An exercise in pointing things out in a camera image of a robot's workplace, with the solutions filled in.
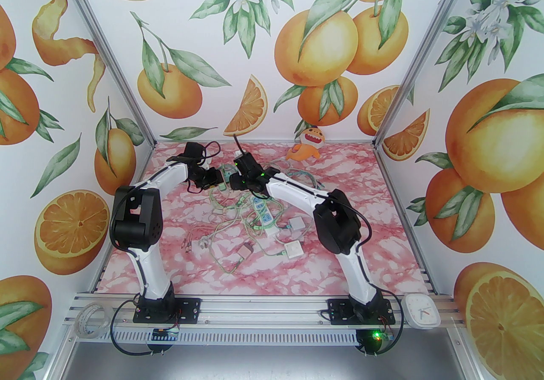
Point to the teal green plug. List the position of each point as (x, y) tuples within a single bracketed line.
[(227, 176)]

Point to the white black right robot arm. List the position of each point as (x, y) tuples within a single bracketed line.
[(297, 193)]

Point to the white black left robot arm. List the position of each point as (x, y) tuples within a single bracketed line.
[(146, 267)]

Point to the white power strip blue sockets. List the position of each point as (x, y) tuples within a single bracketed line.
[(264, 216)]

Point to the white square adapter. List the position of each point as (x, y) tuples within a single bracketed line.
[(296, 223), (293, 249)]

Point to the orange plush toy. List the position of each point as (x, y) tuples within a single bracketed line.
[(308, 142)]

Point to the grey pink square adapter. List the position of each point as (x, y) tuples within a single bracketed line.
[(244, 251)]

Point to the small blue circuit board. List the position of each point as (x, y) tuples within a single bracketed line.
[(165, 333)]

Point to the clear tape roll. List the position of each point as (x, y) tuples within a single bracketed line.
[(80, 321)]

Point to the black controller with LED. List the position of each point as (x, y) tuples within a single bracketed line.
[(367, 342)]

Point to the white square clock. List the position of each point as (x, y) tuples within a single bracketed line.
[(420, 310)]

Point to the aluminium mounting rail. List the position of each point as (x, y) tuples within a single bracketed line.
[(263, 310)]

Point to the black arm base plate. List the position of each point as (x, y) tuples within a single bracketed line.
[(191, 310), (340, 311)]

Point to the aluminium frame post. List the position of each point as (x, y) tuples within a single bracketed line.
[(423, 51), (108, 51)]

